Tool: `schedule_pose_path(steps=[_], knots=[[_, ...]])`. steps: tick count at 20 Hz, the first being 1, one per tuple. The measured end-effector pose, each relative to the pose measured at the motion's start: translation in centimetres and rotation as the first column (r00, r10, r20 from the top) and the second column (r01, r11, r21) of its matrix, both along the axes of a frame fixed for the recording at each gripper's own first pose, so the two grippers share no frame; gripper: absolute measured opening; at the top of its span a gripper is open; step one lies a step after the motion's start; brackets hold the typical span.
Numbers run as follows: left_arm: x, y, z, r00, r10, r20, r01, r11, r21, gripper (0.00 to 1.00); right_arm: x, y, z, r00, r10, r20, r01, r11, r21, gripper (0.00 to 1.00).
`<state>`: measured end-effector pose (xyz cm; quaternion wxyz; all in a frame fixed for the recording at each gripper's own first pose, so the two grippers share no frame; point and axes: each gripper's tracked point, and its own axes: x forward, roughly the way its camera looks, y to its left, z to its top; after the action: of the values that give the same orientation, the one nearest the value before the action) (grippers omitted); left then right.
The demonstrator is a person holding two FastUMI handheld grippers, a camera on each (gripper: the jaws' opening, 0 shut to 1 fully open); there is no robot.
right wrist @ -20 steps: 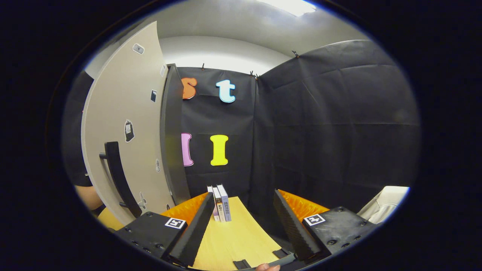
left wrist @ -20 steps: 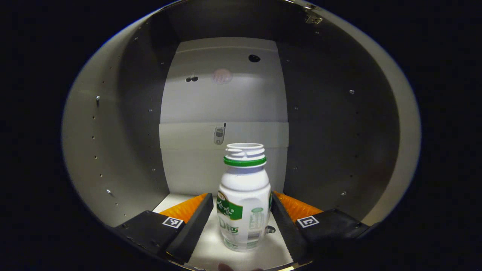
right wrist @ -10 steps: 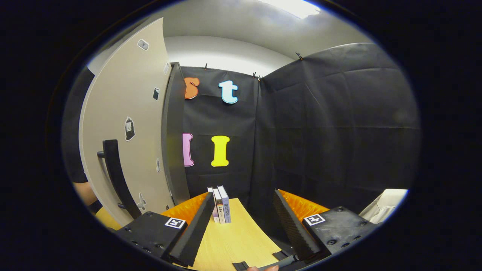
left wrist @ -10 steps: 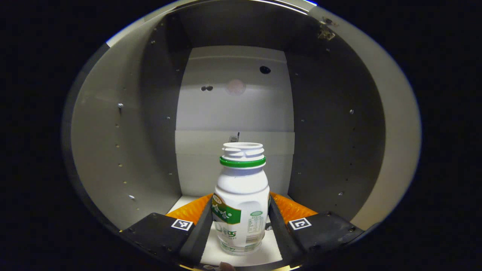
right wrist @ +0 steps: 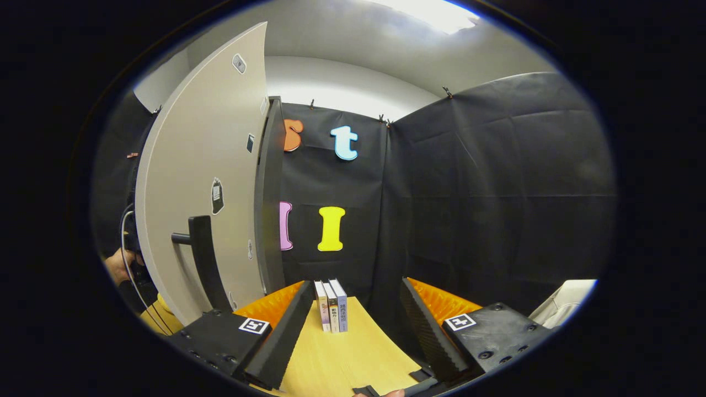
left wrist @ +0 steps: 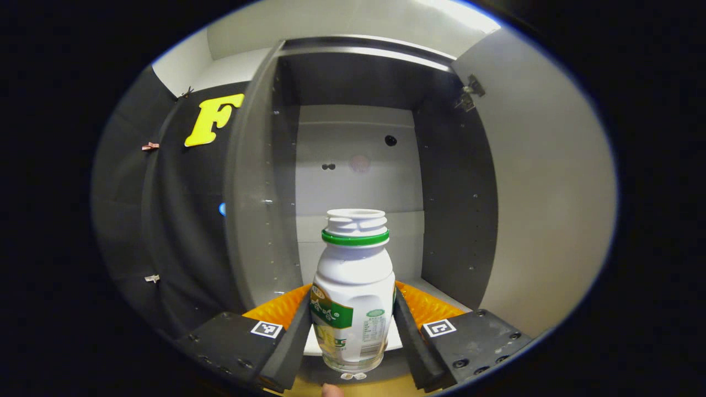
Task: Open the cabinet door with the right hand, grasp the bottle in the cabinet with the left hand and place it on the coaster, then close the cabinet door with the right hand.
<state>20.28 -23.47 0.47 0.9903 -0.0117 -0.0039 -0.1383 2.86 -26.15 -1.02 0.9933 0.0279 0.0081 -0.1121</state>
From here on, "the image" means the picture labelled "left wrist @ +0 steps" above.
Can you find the beige cabinet door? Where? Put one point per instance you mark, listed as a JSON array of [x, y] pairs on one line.
[[551, 193]]

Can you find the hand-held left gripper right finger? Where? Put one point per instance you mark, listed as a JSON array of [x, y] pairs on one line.
[[419, 353]]

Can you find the black backdrop cloth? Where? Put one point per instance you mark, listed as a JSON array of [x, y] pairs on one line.
[[165, 220]]

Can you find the black clip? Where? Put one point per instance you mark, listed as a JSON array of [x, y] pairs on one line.
[[186, 92]]

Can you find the red clip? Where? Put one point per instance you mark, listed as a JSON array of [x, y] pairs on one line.
[[150, 146]]

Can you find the white clip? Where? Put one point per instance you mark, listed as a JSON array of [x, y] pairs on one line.
[[153, 278]]

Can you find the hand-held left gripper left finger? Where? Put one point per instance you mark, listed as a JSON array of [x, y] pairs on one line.
[[287, 353]]

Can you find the white plastic bottle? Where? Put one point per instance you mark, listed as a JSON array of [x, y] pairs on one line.
[[353, 275]]

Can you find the grey cabinet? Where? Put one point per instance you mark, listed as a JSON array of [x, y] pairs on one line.
[[259, 193]]

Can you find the metal door hinge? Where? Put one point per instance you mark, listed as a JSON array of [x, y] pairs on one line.
[[470, 92]]

